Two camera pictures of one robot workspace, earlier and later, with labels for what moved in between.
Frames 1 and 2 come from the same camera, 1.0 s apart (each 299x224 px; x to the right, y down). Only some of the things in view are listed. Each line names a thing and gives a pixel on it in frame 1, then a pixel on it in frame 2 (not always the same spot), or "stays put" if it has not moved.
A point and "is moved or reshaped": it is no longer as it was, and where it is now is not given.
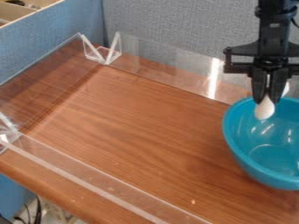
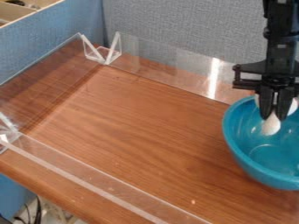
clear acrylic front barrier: x=89 y=181 stays put
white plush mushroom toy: x=265 y=109 is moved or reshaped
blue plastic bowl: x=265 y=144 stays put
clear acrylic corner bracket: x=101 y=53 stays put
